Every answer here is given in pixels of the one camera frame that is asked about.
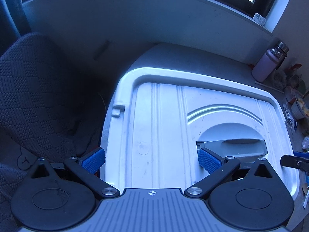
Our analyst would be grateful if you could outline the white bin lid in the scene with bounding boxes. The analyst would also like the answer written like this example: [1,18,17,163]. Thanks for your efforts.
[101,68,300,197]

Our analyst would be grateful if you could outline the white oval bottle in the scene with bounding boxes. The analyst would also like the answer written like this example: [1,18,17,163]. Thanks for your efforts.
[302,136,309,151]

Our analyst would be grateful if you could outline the white ointment tube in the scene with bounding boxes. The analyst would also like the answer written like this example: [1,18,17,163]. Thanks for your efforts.
[303,186,309,209]

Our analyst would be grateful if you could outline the white ceramic bowl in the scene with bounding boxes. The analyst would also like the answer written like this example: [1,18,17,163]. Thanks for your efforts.
[291,94,308,120]

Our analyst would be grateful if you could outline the red small box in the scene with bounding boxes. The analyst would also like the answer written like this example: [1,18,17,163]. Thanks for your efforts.
[289,63,302,74]

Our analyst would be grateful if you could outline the pink insulated bottle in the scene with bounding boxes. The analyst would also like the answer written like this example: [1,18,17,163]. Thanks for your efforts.
[251,48,281,83]

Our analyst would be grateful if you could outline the small white sill device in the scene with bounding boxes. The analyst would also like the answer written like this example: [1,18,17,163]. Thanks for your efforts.
[252,13,266,26]

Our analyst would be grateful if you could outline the blue curtain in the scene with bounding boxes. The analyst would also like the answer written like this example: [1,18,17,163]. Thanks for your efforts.
[0,0,31,55]

